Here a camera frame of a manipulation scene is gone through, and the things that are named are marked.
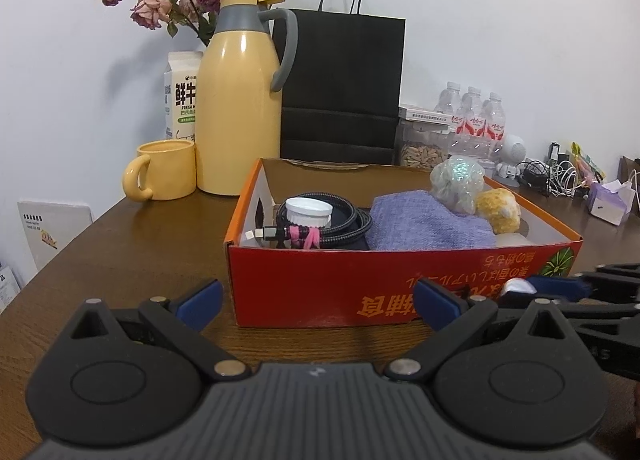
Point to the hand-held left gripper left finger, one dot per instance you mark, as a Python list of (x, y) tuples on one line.
[(200, 305)]

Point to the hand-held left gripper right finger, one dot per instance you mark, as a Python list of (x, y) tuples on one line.
[(435, 305)]

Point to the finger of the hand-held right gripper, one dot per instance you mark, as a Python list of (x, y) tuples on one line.
[(560, 288), (600, 312)]

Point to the red cardboard box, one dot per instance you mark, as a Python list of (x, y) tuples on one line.
[(325, 285)]

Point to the white ribbed plastic lid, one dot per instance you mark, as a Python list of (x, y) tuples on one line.
[(309, 212)]

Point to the purple cloth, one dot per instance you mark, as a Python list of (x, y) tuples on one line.
[(425, 225)]

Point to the purple tissue pack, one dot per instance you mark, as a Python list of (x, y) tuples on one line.
[(607, 205)]

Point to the yellow knitted toy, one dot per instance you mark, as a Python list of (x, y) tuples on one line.
[(495, 210)]

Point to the clear bubble wrap ball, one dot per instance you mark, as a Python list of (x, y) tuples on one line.
[(457, 182)]

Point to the yellow pink packet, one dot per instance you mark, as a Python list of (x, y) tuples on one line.
[(587, 162)]

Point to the black charger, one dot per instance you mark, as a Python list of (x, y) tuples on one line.
[(555, 152)]

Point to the yellow mug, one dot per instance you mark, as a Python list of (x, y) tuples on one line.
[(170, 169)]

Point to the white robot toy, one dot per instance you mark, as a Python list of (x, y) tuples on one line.
[(514, 147)]

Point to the clear jar of seeds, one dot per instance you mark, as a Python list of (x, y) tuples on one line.
[(420, 152)]

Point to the blue white booklet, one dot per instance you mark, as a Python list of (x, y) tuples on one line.
[(9, 290)]

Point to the white flat box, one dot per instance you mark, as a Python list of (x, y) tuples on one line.
[(425, 112)]

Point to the yellow thermos jug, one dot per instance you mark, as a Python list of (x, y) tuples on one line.
[(235, 114)]

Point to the white milk carton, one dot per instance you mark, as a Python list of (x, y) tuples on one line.
[(182, 94)]

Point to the black paper bag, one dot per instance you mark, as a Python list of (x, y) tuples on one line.
[(340, 79)]

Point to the white wall panel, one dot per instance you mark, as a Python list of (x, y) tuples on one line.
[(50, 235)]

